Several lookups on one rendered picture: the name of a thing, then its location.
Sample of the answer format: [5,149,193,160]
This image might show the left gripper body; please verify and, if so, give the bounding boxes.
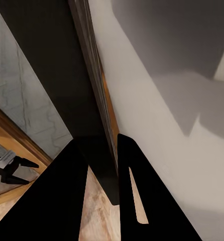
[0,155,20,183]

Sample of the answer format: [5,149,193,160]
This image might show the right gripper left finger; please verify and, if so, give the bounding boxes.
[0,140,88,241]

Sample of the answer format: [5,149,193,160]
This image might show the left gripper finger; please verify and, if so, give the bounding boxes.
[5,174,29,185]
[18,157,39,168]

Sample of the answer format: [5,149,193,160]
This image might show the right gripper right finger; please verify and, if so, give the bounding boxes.
[118,134,202,241]

